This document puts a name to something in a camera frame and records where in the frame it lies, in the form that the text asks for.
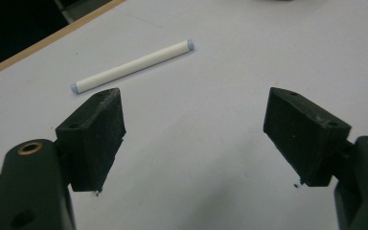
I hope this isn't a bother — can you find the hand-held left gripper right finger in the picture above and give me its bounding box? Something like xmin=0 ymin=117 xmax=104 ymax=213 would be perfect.
xmin=263 ymin=86 xmax=368 ymax=230

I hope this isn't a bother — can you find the white stick with blue ends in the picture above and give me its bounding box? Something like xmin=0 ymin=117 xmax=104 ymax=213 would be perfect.
xmin=70 ymin=38 xmax=196 ymax=95

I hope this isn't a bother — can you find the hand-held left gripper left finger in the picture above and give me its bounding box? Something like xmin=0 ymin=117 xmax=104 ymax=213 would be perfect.
xmin=0 ymin=87 xmax=127 ymax=230

